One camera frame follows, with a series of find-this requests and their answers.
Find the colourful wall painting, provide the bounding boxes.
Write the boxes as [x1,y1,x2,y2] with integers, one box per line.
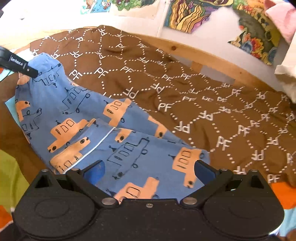
[73,1,280,65]

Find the colour block patchwork quilt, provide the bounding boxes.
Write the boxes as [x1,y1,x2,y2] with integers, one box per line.
[1,74,295,240]

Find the brown PF patterned blanket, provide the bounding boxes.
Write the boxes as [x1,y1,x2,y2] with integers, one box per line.
[30,26,295,187]

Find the white cream hanging garment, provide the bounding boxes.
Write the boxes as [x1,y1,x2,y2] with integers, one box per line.
[274,35,296,103]

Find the wooden bed frame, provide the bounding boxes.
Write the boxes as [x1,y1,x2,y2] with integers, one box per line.
[136,34,275,92]

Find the pink cloth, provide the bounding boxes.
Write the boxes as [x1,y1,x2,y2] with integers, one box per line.
[264,0,295,45]

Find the blue pants with orange cars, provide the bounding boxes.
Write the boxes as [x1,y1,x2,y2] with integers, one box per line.
[15,53,209,201]

